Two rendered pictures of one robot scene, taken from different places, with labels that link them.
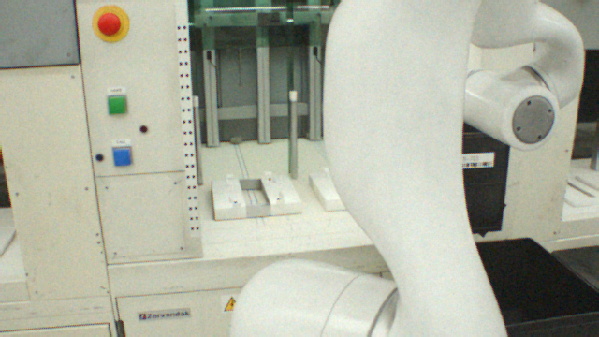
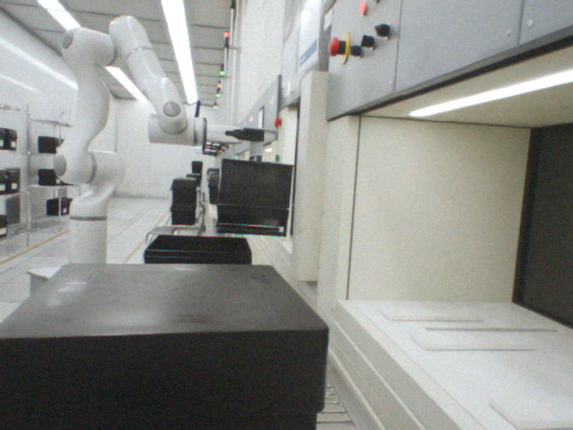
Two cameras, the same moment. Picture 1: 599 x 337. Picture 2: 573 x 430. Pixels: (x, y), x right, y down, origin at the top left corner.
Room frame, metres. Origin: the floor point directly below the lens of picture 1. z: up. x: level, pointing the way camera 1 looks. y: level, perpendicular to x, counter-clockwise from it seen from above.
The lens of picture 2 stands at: (1.08, -1.68, 1.15)
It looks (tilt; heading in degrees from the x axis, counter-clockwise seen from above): 6 degrees down; 91
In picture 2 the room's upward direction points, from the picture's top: 3 degrees clockwise
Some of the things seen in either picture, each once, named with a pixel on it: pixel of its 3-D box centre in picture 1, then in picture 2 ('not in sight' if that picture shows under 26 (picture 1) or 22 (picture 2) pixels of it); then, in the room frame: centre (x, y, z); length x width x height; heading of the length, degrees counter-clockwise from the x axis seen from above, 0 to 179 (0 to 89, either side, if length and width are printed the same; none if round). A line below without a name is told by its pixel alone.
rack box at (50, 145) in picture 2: not in sight; (49, 145); (-2.78, 5.76, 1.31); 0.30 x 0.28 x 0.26; 104
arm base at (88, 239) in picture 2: not in sight; (88, 245); (0.37, -0.06, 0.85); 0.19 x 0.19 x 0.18
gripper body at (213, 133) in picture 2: not in sight; (221, 133); (0.85, -0.25, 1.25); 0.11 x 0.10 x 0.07; 11
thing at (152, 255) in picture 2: (495, 319); (199, 272); (0.82, -0.35, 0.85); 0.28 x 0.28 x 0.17; 9
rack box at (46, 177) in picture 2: not in sight; (49, 177); (-2.76, 5.75, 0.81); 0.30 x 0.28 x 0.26; 97
